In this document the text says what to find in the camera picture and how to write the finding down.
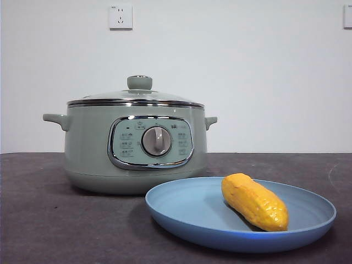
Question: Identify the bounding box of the blue round plate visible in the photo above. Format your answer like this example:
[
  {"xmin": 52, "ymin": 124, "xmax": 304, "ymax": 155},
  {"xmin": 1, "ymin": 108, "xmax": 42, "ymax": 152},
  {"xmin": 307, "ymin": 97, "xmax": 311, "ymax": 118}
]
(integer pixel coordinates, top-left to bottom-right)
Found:
[{"xmin": 145, "ymin": 177, "xmax": 337, "ymax": 253}]

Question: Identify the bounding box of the white wall switch plate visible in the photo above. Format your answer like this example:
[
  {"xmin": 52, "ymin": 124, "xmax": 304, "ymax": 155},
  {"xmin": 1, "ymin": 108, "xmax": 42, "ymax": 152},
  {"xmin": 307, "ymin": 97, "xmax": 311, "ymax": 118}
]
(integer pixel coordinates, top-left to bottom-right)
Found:
[{"xmin": 343, "ymin": 4, "xmax": 352, "ymax": 29}]

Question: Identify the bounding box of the sage green electric steamer pot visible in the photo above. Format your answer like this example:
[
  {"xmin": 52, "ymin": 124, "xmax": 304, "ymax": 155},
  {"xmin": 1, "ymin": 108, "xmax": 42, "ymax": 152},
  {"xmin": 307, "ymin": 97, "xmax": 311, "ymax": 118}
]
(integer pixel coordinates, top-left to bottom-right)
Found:
[{"xmin": 42, "ymin": 103, "xmax": 218, "ymax": 195}]

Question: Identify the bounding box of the white wall power outlet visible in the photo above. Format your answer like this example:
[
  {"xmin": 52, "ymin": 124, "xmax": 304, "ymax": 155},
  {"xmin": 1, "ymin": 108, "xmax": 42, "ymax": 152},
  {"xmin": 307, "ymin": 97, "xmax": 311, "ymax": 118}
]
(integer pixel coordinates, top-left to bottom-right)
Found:
[{"xmin": 109, "ymin": 4, "xmax": 133, "ymax": 30}]

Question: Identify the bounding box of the glass lid with green knob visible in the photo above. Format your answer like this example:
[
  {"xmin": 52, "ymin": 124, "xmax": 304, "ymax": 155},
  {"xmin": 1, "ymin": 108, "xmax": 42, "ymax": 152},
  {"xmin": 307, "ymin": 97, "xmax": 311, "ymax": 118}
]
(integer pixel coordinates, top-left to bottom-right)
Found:
[{"xmin": 67, "ymin": 75, "xmax": 205, "ymax": 108}]

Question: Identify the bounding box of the yellow corn cob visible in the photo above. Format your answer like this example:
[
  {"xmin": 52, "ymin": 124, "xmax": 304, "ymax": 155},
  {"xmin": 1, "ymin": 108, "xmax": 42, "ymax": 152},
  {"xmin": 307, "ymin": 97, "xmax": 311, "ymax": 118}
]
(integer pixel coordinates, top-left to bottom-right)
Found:
[{"xmin": 221, "ymin": 172, "xmax": 289, "ymax": 232}]

